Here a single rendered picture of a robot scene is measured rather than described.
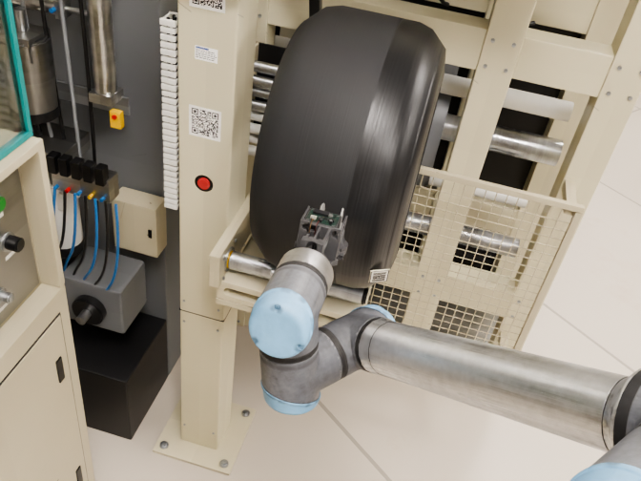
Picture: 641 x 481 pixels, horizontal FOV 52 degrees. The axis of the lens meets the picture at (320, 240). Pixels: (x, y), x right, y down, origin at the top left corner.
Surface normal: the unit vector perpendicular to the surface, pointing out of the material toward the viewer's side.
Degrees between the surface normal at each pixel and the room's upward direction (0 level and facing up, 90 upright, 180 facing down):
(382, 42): 14
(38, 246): 90
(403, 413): 0
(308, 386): 78
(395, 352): 64
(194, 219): 90
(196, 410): 90
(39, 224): 90
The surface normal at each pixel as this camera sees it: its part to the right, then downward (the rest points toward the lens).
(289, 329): -0.23, 0.40
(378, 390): 0.12, -0.78
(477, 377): -0.79, -0.24
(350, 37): 0.05, -0.59
